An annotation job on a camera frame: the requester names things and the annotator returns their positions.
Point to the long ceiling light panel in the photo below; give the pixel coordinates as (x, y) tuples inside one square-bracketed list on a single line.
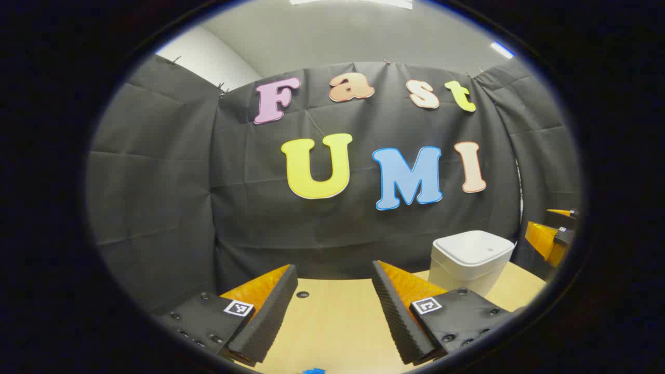
[(353, 2)]

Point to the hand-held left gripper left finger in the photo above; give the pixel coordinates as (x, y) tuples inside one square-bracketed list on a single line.
[(270, 317)]

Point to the white desktop garbage bin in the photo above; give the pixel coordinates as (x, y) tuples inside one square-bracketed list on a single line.
[(467, 259)]

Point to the small ceiling light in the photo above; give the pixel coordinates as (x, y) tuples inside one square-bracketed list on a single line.
[(502, 49)]

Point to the wooden desktop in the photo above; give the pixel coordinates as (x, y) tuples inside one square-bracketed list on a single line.
[(332, 322)]

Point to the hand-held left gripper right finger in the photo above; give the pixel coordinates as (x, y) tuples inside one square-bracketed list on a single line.
[(397, 322)]

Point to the blue paper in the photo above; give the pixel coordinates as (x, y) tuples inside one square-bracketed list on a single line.
[(314, 371)]

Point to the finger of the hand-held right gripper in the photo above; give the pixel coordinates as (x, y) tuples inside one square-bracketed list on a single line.
[(543, 240), (561, 215)]

